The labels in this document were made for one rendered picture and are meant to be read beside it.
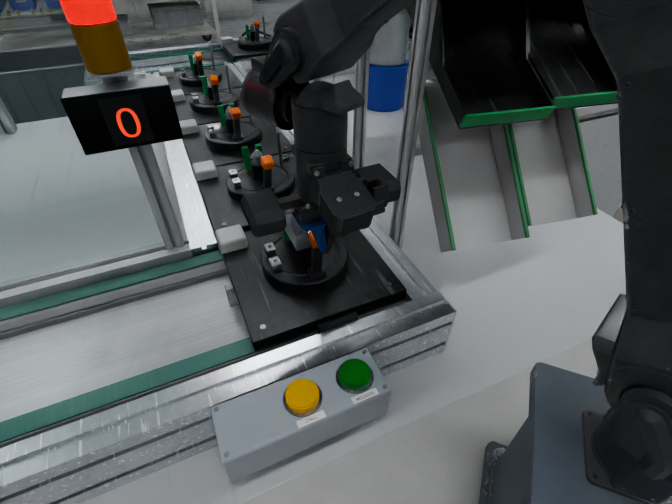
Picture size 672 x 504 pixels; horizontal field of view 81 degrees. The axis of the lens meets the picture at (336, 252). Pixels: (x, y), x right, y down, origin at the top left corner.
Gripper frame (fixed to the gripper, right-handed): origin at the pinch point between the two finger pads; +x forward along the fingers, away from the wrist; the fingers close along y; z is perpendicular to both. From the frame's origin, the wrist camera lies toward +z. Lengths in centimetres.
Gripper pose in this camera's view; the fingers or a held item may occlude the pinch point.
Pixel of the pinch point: (323, 231)
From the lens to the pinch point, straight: 50.3
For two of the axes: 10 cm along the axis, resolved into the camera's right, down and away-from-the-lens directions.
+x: 0.1, 7.6, 6.6
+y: 9.1, -2.7, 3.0
